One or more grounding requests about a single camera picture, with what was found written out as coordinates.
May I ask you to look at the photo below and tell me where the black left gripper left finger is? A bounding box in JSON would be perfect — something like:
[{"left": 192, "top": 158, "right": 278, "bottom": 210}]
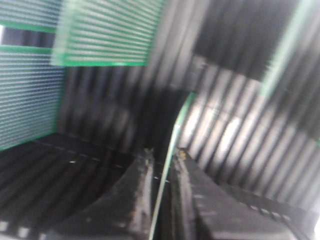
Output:
[{"left": 46, "top": 148, "right": 154, "bottom": 240}]

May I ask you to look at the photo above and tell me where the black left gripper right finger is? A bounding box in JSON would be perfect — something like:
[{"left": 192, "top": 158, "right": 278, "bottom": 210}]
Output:
[{"left": 170, "top": 148, "right": 313, "bottom": 240}]

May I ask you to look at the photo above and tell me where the green board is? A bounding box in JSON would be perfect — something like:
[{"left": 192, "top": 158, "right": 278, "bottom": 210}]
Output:
[
  {"left": 259, "top": 0, "right": 316, "bottom": 99},
  {"left": 50, "top": 0, "right": 166, "bottom": 67},
  {"left": 147, "top": 91, "right": 197, "bottom": 240},
  {"left": 0, "top": 0, "right": 63, "bottom": 33}
]

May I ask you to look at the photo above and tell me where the green board second row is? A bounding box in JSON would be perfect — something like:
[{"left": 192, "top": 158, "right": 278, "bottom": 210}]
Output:
[{"left": 0, "top": 44, "right": 66, "bottom": 150}]

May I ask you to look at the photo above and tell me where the black slotted board rack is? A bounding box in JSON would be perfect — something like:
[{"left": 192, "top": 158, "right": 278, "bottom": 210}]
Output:
[{"left": 0, "top": 0, "right": 320, "bottom": 240}]

